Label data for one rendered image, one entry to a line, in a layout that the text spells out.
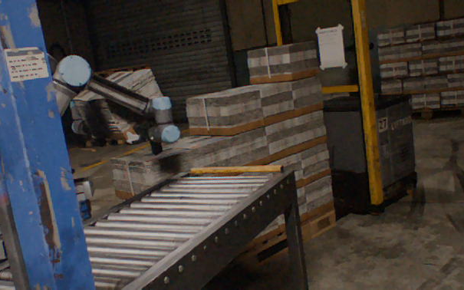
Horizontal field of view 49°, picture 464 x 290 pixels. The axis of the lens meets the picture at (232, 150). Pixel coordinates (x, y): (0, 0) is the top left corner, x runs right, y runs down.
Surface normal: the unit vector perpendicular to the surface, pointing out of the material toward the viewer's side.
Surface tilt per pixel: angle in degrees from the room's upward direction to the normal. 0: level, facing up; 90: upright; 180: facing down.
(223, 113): 90
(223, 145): 90
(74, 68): 84
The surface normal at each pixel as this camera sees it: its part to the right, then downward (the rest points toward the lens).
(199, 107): -0.72, 0.23
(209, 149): 0.68, 0.04
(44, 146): 0.88, -0.04
